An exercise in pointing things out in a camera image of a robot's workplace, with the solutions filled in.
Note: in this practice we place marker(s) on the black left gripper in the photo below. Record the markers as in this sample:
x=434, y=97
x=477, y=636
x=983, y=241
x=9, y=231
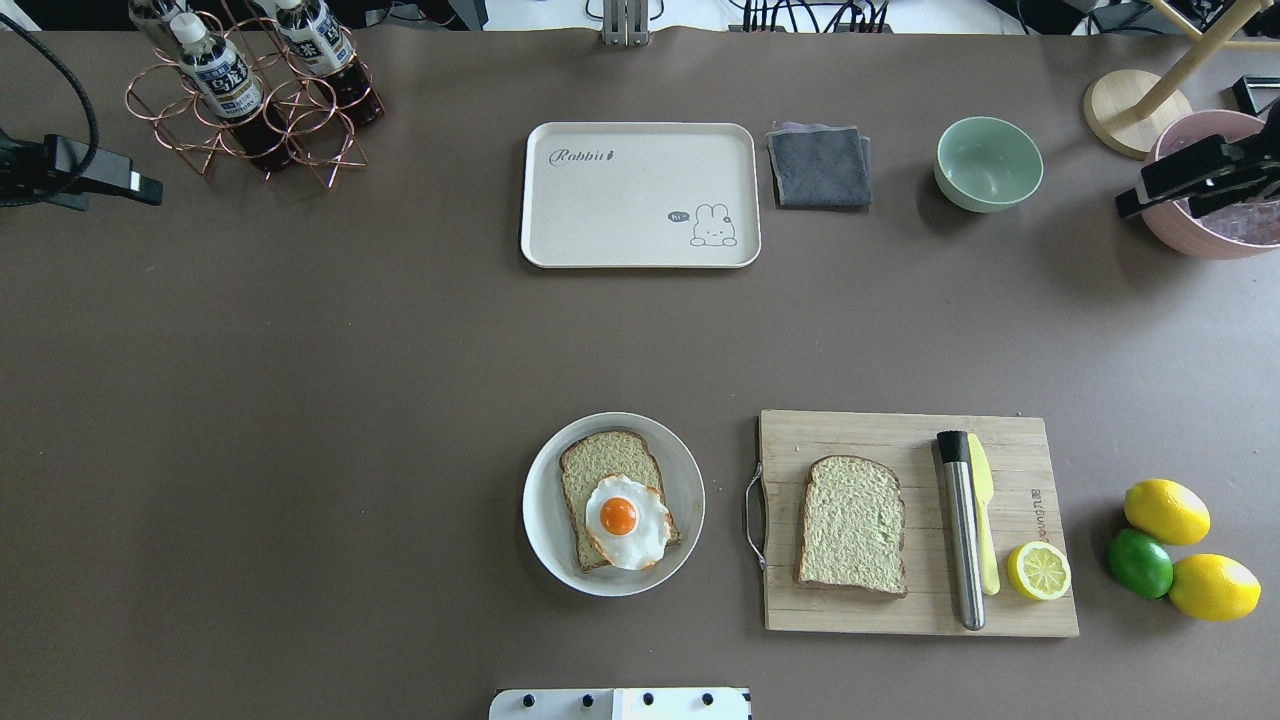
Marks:
x=88, y=167

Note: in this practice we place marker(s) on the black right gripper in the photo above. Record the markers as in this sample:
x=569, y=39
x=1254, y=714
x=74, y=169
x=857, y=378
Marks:
x=1188, y=172

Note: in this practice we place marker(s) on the bread slice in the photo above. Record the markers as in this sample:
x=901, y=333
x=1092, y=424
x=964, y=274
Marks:
x=592, y=458
x=852, y=527

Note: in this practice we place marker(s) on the cream rabbit tray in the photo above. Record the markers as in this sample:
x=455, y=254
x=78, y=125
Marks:
x=640, y=195

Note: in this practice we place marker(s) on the pink bowl with ice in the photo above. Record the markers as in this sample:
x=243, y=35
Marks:
x=1241, y=231

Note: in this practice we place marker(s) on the wooden cup tree stand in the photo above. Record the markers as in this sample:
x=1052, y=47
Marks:
x=1128, y=109

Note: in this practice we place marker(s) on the tea bottle front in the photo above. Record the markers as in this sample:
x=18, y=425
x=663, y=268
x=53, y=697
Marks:
x=232, y=91

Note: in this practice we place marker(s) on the tea bottle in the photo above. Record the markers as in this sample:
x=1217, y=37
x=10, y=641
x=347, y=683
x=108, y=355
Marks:
x=153, y=19
x=232, y=91
x=321, y=48

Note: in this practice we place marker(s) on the green ceramic bowl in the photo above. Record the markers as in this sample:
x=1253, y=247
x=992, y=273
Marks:
x=986, y=164

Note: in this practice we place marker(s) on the tea bottle back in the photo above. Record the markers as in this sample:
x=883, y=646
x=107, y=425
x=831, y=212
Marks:
x=321, y=48

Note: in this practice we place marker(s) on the yellow lemon far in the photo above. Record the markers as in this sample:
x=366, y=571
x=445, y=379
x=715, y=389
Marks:
x=1167, y=511

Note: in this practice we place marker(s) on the yellow lemon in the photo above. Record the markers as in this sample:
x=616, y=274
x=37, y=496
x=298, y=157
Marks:
x=1214, y=588
x=1167, y=511

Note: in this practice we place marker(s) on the steel muddler black tip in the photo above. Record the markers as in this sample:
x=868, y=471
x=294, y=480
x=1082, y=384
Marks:
x=956, y=467

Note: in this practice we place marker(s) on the grey folded cloth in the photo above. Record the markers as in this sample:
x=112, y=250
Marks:
x=819, y=166

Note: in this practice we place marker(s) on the green lime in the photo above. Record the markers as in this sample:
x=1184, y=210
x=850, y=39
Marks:
x=1141, y=564

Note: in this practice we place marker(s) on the yellow lemon near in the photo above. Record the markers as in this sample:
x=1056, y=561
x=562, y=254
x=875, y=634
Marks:
x=1214, y=588

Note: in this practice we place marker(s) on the half lemon slice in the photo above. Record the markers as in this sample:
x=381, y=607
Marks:
x=1039, y=571

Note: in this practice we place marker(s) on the bread slice under egg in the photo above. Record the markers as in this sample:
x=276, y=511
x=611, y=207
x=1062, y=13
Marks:
x=592, y=458

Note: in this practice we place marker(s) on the white round plate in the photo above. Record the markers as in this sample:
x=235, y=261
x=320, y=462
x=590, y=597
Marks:
x=547, y=520

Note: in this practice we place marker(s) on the fried egg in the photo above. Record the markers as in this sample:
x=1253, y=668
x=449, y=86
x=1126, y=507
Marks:
x=627, y=523

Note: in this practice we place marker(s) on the copper wire bottle rack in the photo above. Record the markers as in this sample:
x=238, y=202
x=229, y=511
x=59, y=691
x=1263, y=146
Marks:
x=321, y=138

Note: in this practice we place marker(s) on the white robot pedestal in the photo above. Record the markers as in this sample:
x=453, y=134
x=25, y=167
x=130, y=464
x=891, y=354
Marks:
x=623, y=703

